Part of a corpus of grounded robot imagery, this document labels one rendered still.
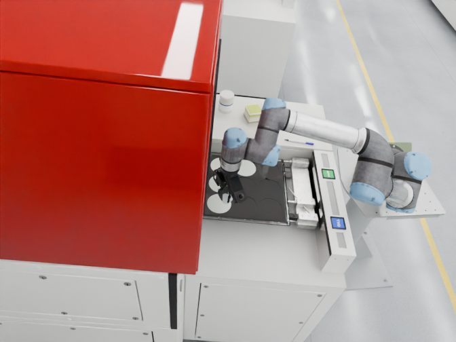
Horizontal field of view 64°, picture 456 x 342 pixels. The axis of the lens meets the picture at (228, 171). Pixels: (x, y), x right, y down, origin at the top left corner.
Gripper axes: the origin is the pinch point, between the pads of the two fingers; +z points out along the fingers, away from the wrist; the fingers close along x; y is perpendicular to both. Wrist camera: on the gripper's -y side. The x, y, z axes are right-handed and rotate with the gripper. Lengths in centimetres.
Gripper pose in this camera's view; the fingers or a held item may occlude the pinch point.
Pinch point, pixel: (227, 203)
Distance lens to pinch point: 144.3
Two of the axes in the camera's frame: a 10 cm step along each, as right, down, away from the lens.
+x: -8.8, 2.8, -3.7
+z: -1.0, 6.7, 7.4
